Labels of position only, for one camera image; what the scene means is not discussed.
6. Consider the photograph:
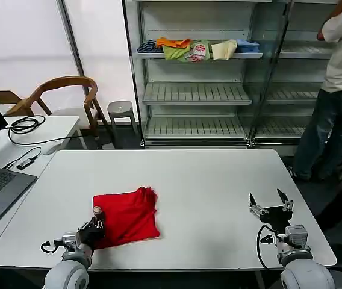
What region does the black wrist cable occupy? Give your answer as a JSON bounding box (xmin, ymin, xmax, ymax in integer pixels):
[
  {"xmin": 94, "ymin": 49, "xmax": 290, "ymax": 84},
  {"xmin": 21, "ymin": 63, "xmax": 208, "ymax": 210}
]
[
  {"xmin": 255, "ymin": 224, "xmax": 283, "ymax": 270},
  {"xmin": 40, "ymin": 239, "xmax": 65, "ymax": 255}
]

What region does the red shirt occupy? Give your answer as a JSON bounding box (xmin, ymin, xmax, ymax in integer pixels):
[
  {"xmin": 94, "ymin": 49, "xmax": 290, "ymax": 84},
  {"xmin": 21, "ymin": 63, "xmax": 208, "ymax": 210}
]
[{"xmin": 92, "ymin": 186, "xmax": 162, "ymax": 250}]

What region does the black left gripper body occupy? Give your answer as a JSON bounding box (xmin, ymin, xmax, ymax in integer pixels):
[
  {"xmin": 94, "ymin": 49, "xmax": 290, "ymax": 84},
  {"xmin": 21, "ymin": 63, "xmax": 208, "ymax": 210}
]
[{"xmin": 78, "ymin": 220, "xmax": 105, "ymax": 250}]

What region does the white side desk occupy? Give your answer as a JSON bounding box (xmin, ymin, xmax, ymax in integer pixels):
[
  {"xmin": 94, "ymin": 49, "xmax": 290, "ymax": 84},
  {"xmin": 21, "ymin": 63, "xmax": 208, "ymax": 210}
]
[{"xmin": 0, "ymin": 116, "xmax": 88, "ymax": 241}]

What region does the black cable with adapter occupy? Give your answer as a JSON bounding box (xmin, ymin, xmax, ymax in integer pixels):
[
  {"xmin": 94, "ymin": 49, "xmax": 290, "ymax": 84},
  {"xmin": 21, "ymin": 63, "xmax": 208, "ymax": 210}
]
[{"xmin": 2, "ymin": 146, "xmax": 43, "ymax": 171}]

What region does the wooden armchair with curved back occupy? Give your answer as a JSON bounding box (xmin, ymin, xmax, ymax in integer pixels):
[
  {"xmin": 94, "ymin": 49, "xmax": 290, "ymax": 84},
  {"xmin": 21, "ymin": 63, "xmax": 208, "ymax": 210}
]
[{"xmin": 5, "ymin": 75, "xmax": 108, "ymax": 150}]

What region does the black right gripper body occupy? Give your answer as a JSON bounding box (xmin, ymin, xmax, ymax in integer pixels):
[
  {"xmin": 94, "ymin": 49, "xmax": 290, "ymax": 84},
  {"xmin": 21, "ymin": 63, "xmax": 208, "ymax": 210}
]
[{"xmin": 262, "ymin": 205, "xmax": 294, "ymax": 234}]

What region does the long black coiled cable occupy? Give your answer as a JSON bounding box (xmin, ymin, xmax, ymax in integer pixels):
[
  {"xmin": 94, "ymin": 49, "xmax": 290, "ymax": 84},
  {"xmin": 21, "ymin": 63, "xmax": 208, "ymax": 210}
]
[{"xmin": 7, "ymin": 115, "xmax": 83, "ymax": 145}]

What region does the grey round stool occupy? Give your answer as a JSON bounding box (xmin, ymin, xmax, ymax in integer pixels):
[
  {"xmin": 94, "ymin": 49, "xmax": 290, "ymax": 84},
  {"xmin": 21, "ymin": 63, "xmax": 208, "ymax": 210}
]
[{"xmin": 107, "ymin": 101, "xmax": 138, "ymax": 148}]

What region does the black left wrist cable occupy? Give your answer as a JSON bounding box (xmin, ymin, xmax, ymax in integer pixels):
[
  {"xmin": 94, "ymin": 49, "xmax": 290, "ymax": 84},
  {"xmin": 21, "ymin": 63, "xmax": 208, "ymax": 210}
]
[{"xmin": 40, "ymin": 239, "xmax": 65, "ymax": 255}]

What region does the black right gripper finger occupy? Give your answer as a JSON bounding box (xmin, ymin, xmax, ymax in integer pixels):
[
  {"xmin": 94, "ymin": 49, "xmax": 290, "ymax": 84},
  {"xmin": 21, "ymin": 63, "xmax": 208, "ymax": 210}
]
[
  {"xmin": 249, "ymin": 192, "xmax": 269, "ymax": 216},
  {"xmin": 276, "ymin": 188, "xmax": 294, "ymax": 212}
]

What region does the metal shelf rack with clothes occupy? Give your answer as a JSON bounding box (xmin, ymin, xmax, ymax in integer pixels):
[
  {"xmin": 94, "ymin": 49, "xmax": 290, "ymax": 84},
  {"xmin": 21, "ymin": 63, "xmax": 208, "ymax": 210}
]
[{"xmin": 122, "ymin": 0, "xmax": 280, "ymax": 150}]

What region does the dark metal wall post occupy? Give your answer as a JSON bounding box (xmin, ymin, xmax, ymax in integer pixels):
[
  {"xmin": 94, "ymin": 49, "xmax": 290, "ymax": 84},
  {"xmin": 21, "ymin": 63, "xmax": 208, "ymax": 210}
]
[{"xmin": 57, "ymin": 0, "xmax": 86, "ymax": 78}]

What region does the small wooden chair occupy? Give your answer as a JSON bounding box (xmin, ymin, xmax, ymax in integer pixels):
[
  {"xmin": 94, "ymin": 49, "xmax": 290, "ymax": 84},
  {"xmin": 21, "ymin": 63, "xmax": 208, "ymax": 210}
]
[{"xmin": 0, "ymin": 90, "xmax": 24, "ymax": 117}]

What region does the empty metal shelf rack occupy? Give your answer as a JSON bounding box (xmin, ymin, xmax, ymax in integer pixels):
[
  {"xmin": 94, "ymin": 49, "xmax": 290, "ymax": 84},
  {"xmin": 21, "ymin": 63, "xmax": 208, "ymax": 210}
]
[{"xmin": 249, "ymin": 0, "xmax": 342, "ymax": 157}]

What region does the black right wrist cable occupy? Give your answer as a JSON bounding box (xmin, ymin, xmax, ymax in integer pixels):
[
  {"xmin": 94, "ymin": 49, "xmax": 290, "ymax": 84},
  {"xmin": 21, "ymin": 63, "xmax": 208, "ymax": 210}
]
[{"xmin": 255, "ymin": 224, "xmax": 283, "ymax": 270}]

